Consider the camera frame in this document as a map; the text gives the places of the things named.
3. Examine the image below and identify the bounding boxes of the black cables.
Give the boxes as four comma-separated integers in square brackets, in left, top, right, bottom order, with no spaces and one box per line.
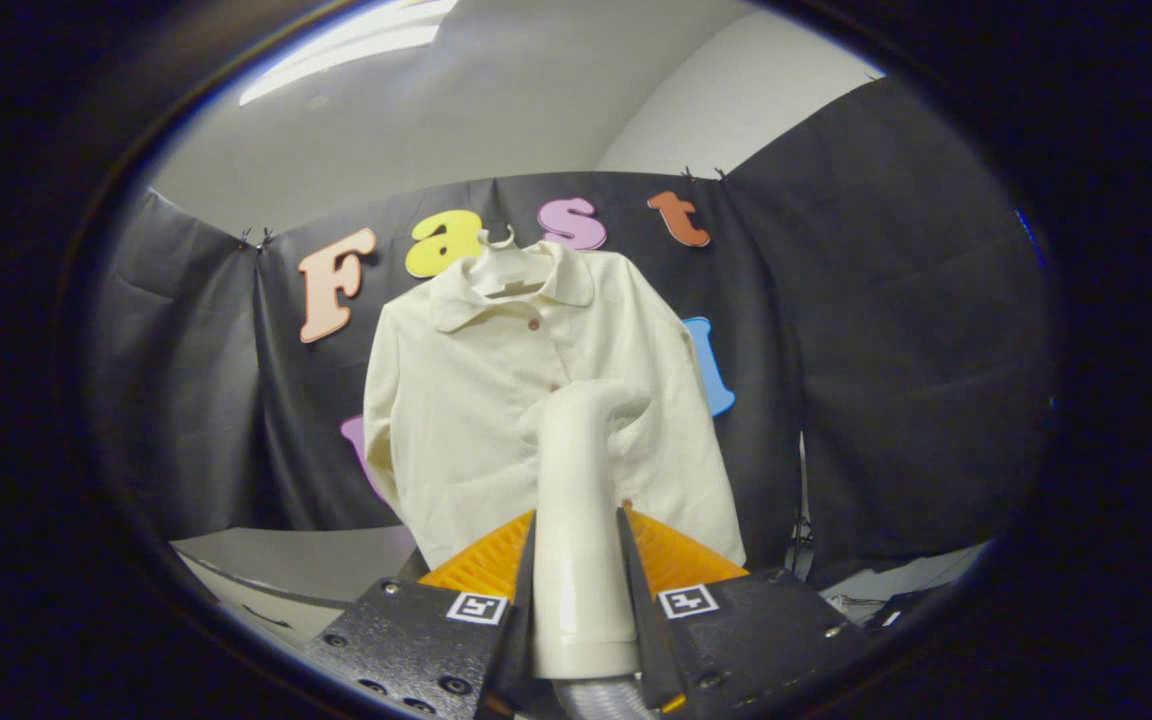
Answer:
[784,518,819,583]

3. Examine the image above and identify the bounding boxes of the grey top white cabinet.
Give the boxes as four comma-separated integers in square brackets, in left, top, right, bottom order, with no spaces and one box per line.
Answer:
[171,525,417,646]

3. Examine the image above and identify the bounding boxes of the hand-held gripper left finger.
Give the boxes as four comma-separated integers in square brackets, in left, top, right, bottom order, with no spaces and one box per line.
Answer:
[304,508,537,720]

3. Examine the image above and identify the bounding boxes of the ceiling light panel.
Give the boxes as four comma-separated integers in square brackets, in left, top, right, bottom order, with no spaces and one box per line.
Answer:
[239,0,459,107]

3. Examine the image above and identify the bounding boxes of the cream button-up shirt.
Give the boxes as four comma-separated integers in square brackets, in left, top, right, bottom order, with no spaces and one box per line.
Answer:
[363,240,747,571]

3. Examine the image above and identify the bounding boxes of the black backdrop cloth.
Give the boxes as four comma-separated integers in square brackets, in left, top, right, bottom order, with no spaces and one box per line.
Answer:
[86,75,1057,591]

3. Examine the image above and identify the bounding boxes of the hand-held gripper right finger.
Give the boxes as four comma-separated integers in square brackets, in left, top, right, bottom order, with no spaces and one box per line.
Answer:
[618,505,870,720]

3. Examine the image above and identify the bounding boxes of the white clothes hanger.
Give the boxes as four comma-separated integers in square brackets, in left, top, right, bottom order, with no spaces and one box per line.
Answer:
[466,227,557,299]

